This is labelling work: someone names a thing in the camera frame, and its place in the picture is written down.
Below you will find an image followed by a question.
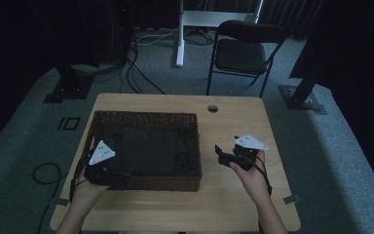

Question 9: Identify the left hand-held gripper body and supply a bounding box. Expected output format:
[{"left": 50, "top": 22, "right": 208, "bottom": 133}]
[{"left": 83, "top": 139, "right": 132, "bottom": 190}]

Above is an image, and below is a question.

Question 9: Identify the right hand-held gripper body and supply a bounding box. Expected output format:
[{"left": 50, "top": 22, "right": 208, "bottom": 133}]
[{"left": 231, "top": 133, "right": 269, "bottom": 173}]

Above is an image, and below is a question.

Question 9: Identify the dark grey cloth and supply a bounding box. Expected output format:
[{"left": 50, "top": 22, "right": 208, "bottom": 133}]
[{"left": 105, "top": 128, "right": 196, "bottom": 178}]

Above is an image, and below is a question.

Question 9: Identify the brown wicker basket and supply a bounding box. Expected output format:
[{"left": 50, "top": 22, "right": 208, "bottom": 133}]
[{"left": 83, "top": 110, "right": 204, "bottom": 193}]

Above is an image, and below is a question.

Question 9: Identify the person's right hand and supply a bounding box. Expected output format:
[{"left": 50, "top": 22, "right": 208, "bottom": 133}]
[{"left": 228, "top": 150, "right": 268, "bottom": 200}]

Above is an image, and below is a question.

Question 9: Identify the person's left hand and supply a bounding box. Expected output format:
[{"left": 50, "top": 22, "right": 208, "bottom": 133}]
[{"left": 72, "top": 164, "right": 111, "bottom": 204}]

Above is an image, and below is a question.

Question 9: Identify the black slanted stand with base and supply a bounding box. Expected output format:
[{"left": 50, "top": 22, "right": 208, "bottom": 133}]
[{"left": 280, "top": 55, "right": 327, "bottom": 115}]

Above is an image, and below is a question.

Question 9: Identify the black stand with square base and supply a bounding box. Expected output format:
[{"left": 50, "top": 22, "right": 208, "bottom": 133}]
[{"left": 43, "top": 61, "right": 95, "bottom": 104}]

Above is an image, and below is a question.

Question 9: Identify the black folding chair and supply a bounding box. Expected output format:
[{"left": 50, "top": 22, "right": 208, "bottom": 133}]
[{"left": 206, "top": 19, "right": 287, "bottom": 98}]

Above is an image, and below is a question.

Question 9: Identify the dark curtain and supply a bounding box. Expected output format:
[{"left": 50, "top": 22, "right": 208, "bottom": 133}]
[{"left": 261, "top": 0, "right": 326, "bottom": 41}]

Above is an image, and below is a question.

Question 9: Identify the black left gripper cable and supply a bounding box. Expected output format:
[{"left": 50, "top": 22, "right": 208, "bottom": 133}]
[{"left": 69, "top": 151, "right": 94, "bottom": 203}]

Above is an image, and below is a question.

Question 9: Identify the black floor cable loop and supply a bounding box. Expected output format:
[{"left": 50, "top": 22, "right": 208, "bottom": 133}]
[{"left": 31, "top": 162, "right": 63, "bottom": 234}]

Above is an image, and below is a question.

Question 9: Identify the bundle of black floor cables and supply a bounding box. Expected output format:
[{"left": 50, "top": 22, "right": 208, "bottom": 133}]
[{"left": 119, "top": 28, "right": 168, "bottom": 96}]

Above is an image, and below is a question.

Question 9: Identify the white desk frame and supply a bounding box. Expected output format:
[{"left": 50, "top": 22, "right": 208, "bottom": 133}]
[{"left": 175, "top": 0, "right": 264, "bottom": 68}]

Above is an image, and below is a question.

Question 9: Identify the white floor cable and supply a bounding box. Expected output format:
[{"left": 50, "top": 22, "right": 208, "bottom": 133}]
[{"left": 135, "top": 27, "right": 180, "bottom": 47}]

